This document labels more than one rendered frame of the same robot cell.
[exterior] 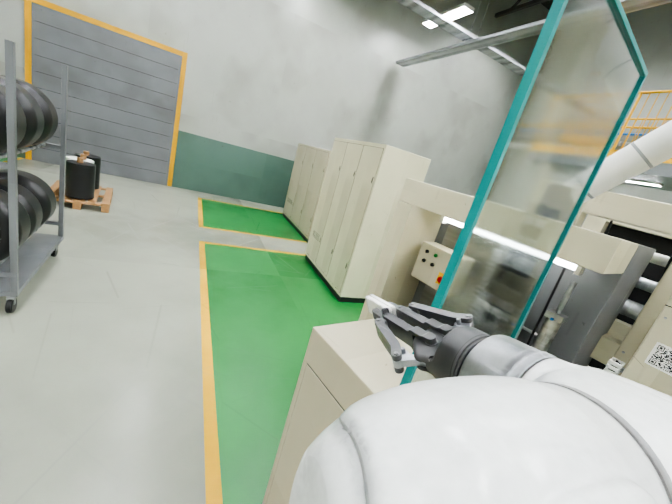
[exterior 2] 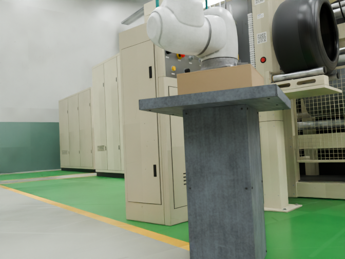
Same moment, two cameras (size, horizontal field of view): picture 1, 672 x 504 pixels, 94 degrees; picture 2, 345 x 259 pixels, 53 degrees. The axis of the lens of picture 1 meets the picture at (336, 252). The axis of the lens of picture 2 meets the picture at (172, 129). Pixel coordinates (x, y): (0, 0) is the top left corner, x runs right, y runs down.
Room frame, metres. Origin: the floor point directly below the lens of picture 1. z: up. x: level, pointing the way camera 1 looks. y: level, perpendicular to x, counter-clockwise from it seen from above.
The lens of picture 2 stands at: (-1.45, 0.02, 0.46)
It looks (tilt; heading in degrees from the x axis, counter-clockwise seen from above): 3 degrees up; 351
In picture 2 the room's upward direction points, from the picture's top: 3 degrees counter-clockwise
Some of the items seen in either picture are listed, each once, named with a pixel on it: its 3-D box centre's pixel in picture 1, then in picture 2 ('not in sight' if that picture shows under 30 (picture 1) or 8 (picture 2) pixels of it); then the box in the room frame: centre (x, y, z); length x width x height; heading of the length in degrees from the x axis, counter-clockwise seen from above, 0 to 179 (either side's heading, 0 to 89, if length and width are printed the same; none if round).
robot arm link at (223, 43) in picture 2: not in sight; (215, 35); (-0.09, -0.39, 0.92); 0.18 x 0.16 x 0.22; 115
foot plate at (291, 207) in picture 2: not in sight; (276, 206); (0.91, -1.06, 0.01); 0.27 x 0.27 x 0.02; 41
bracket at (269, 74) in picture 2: not in sight; (280, 81); (0.86, -1.13, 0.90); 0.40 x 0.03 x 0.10; 131
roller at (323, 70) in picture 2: not in sight; (298, 74); (0.63, -1.14, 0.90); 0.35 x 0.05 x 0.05; 41
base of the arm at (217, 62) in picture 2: not in sight; (224, 68); (-0.10, -0.41, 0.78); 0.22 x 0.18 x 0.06; 48
